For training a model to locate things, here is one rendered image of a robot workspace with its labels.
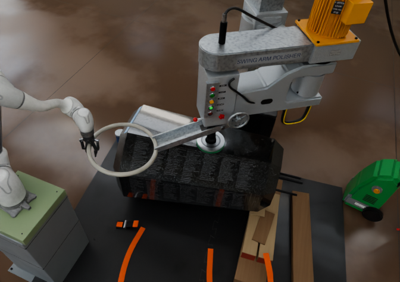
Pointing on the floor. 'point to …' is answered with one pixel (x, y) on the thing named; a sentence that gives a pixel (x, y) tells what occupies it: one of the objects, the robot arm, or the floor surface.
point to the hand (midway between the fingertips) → (91, 152)
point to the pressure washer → (373, 188)
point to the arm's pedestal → (48, 247)
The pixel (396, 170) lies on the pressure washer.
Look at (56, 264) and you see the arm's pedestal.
